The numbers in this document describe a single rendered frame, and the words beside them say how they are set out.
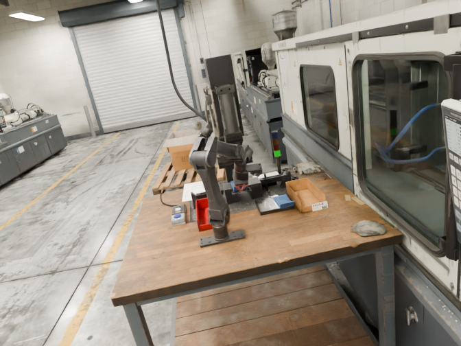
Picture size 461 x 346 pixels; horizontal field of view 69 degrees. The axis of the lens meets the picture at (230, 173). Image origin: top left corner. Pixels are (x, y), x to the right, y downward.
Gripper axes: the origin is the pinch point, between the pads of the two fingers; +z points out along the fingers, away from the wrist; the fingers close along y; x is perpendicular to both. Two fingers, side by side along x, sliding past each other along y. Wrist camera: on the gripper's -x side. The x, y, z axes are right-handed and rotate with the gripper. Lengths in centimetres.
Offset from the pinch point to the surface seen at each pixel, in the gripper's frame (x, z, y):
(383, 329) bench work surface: -51, 23, -70
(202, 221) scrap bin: 21.1, 5.8, -13.4
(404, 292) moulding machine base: -61, 10, -61
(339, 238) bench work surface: -32, -17, -46
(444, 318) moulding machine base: -57, -14, -80
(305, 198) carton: -31.9, 3.0, -9.8
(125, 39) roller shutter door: 200, 329, 889
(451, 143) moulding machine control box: -41, -78, -59
